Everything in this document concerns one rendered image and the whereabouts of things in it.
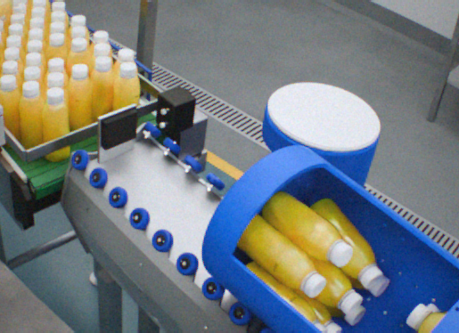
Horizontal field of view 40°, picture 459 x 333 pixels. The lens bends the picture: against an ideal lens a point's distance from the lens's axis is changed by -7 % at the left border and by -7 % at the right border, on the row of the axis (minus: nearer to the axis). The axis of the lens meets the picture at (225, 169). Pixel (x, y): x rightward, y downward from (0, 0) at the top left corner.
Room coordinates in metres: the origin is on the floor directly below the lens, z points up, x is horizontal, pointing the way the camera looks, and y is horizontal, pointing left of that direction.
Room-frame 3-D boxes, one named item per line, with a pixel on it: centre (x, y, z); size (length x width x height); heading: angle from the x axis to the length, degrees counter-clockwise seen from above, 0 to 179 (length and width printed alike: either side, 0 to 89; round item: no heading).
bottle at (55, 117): (1.19, 0.40, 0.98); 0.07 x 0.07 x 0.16
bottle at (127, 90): (1.34, 0.27, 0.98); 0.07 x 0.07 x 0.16
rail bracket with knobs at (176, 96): (1.36, 0.15, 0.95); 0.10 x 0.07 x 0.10; 138
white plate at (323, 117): (1.33, -0.21, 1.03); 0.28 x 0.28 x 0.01
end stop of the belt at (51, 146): (1.23, 0.31, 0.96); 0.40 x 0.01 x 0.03; 138
